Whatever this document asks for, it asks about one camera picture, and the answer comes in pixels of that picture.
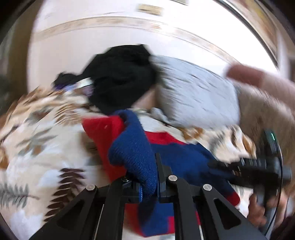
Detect black garment pile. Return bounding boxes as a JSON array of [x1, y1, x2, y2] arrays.
[[54, 44, 160, 115]]

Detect grey quilted pillow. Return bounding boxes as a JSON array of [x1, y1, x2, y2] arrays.
[[150, 56, 240, 128]]

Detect framed wall picture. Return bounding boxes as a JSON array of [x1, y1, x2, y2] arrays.
[[217, 0, 278, 67]]

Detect person right hand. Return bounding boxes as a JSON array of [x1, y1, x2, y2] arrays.
[[247, 193, 267, 227]]

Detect small dark purple clothes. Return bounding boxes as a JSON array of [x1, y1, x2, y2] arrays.
[[51, 72, 93, 97]]

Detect reddish brown headboard cushion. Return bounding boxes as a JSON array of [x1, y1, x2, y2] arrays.
[[225, 64, 294, 109]]

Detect leaf pattern fleece blanket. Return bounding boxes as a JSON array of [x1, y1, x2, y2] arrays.
[[1, 88, 256, 239]]

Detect striped beige floral pillow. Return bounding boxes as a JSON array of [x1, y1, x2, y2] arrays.
[[234, 83, 294, 161]]

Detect blue and red knit sweater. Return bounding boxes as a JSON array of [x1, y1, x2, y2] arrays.
[[82, 110, 240, 237]]

